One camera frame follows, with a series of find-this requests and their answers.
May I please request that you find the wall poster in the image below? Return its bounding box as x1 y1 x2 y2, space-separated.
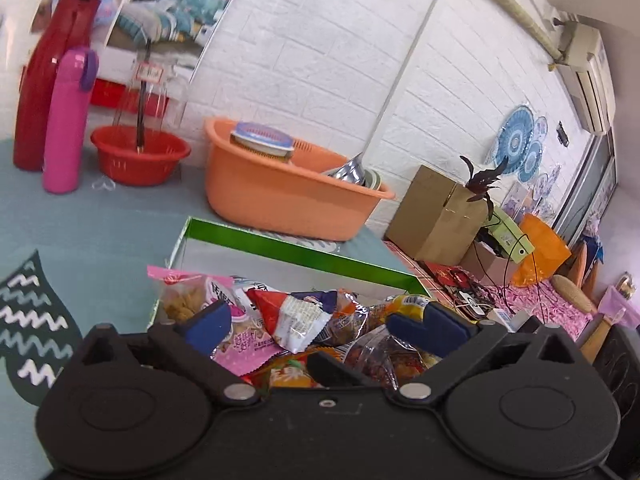
30 0 250 87

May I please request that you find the red plastic basket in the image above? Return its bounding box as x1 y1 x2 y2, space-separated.
91 126 192 187

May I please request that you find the steel bowl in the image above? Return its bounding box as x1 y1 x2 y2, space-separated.
322 152 369 184

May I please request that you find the woven round cushion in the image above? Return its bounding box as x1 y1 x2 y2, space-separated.
552 275 599 314

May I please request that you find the clear packet of brown cakes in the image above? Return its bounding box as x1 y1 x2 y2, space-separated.
320 304 387 347

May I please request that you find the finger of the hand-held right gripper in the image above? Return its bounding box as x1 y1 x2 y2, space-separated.
306 351 390 391

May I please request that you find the beige wall pipe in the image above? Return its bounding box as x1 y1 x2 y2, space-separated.
439 0 564 62

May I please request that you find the orange plastic bag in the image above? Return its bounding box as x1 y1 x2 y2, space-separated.
512 213 572 289

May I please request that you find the glass pitcher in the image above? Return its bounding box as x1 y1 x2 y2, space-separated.
114 59 189 132

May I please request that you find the medium blue fan decoration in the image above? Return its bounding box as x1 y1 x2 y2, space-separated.
517 141 544 184

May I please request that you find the pink-topped clear snack packet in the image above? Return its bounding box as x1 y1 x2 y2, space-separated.
147 266 237 324

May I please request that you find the triangular red blue packet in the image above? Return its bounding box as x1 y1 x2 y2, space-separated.
247 287 339 354

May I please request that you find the brown cardboard box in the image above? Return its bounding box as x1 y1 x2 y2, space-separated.
385 165 494 266

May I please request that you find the white wall conduit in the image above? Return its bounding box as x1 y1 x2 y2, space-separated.
361 0 449 157

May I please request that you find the pink floral cloth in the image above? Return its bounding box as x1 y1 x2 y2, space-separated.
475 280 593 341

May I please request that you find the pink bottle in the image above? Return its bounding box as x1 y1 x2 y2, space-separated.
42 46 100 195

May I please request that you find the pink cardboard box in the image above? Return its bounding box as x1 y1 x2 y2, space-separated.
460 240 517 287

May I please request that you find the light green box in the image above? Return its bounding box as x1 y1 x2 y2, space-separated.
487 210 534 264

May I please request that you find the air conditioner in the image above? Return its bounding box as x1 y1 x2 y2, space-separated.
557 22 617 135

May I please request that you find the jar with purple lid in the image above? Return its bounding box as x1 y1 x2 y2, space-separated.
230 122 297 162

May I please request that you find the green cardboard box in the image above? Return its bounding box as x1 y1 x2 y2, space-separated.
148 216 434 391

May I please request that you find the pink snack packet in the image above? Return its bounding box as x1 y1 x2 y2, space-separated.
211 319 282 377

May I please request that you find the red thermos jug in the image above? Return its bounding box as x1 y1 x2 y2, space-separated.
13 0 101 171

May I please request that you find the orange snack packet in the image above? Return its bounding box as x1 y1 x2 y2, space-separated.
249 354 322 389

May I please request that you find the dark purple plant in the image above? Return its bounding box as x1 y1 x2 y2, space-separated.
459 155 511 222

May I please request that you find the red envelope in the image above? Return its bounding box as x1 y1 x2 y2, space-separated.
430 262 482 292

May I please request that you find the red checkered cloth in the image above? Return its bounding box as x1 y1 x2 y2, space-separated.
384 240 481 311

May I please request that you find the dark stirring stick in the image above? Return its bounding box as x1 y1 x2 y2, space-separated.
135 39 152 154

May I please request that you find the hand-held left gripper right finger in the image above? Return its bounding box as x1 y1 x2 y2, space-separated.
387 304 596 408

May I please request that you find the clear packet of brown sticks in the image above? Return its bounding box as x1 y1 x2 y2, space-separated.
344 329 432 392

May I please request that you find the large blue fan decoration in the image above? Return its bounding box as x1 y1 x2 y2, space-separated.
494 104 534 174

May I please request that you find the orange plastic basin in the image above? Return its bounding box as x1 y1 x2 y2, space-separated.
204 117 396 242

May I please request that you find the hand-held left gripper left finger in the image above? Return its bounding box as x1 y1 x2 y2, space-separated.
60 300 263 408

